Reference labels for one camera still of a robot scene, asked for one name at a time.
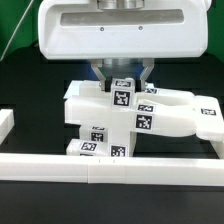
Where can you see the white U-shaped fence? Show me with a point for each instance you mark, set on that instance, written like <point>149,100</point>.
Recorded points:
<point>160,171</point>

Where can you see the white chair seat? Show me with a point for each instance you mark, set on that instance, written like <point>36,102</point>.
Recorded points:
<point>121,143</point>

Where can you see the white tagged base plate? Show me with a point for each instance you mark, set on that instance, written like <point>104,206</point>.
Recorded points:
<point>69,91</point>

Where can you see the grey diagonal rod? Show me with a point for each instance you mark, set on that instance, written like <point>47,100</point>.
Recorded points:
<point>9,42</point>

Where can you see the white chair back frame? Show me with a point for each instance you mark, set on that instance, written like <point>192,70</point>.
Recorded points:
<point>154,111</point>

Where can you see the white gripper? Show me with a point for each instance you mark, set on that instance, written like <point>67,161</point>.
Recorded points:
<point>104,29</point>

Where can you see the white tagged cube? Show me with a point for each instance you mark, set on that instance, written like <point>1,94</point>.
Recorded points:
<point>122,91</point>

